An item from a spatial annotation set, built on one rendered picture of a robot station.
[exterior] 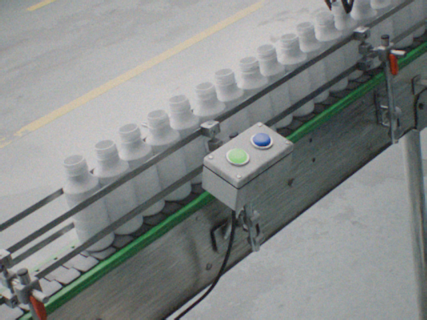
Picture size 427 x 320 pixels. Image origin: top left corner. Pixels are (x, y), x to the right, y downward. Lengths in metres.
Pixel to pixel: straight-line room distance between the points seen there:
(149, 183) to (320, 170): 0.44
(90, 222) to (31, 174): 2.65
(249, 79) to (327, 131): 0.23
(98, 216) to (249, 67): 0.41
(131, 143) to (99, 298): 0.26
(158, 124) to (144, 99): 3.05
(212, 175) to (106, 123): 2.97
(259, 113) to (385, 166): 1.93
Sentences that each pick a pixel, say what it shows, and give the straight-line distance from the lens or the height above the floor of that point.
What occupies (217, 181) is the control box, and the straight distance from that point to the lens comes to 1.44.
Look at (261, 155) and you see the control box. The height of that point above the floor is 1.10.
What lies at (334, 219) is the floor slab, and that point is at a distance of 3.28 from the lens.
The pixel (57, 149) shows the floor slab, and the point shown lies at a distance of 4.27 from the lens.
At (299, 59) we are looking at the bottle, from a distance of 1.74.
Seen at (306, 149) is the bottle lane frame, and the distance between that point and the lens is 1.77.
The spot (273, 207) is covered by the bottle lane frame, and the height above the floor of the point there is 0.88.
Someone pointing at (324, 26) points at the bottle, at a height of 1.15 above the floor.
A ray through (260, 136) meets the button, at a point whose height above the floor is 1.12.
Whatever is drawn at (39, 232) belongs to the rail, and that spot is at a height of 1.11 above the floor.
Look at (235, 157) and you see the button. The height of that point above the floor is 1.12.
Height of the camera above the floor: 1.79
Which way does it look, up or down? 28 degrees down
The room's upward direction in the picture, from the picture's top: 12 degrees counter-clockwise
